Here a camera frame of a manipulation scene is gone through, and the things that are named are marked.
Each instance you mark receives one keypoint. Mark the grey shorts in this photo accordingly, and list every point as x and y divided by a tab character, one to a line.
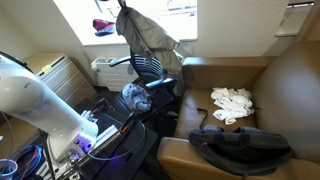
146	40

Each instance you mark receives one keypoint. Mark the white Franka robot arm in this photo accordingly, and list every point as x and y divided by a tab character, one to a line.
36	106

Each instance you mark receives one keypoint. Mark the black mesh office chair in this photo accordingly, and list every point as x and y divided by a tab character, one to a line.
150	86

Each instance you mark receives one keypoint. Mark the red and blue cap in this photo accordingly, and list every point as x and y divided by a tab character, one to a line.
104	27

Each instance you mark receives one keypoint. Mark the blue grey crumpled garment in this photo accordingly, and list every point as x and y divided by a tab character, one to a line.
136	97

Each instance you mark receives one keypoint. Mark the white drawer cabinet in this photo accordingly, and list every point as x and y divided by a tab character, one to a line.
66	80

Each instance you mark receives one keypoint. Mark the yellow green small item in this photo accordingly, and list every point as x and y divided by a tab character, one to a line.
47	69

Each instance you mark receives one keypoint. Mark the black orange clamp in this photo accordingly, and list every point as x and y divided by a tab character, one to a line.
100	106
128	121

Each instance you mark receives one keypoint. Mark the black robot table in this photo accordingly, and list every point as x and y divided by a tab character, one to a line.
133	150

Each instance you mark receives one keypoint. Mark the white crumpled cloth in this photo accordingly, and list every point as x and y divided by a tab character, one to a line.
233	103

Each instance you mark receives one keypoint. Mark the black tripod leg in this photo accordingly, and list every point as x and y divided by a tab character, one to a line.
46	153

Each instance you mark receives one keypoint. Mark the small framed window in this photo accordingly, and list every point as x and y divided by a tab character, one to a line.
293	20

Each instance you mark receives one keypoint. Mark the brown leather armchair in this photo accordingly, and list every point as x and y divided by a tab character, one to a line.
290	90

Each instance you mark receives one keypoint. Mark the blue grey backpack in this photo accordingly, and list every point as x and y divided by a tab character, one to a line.
243	150

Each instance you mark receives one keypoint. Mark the white cup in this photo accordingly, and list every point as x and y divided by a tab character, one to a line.
7	168

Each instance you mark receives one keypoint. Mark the aluminium rail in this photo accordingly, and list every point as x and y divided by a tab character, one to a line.
103	138

